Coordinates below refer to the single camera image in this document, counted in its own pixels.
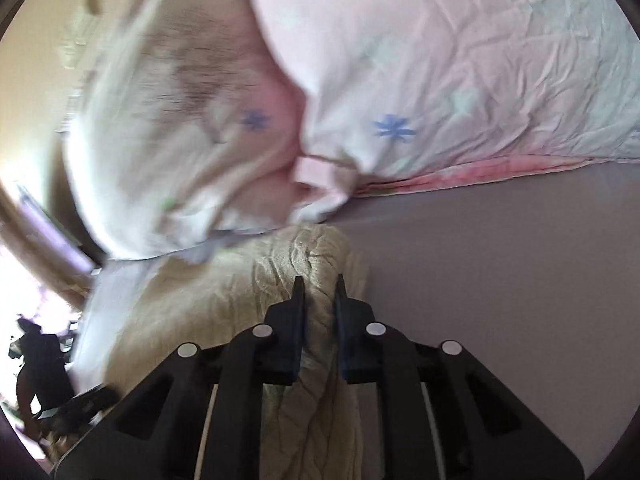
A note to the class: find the pink printed pillow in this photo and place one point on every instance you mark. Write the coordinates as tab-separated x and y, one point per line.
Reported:
165	160

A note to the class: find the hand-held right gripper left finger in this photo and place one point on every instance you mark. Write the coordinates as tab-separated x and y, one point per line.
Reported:
298	331

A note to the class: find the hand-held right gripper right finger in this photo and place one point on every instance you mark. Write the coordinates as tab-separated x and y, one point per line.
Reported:
342	332

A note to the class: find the pink printed quilt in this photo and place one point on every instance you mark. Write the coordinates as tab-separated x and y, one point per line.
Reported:
450	70

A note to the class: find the person in dark clothes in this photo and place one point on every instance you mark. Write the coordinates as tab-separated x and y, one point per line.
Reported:
37	365

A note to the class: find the cream knitted sweater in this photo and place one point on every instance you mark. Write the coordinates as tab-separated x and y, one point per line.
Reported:
295	410

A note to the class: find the grey bed sheet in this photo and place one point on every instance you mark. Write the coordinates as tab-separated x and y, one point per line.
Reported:
490	270

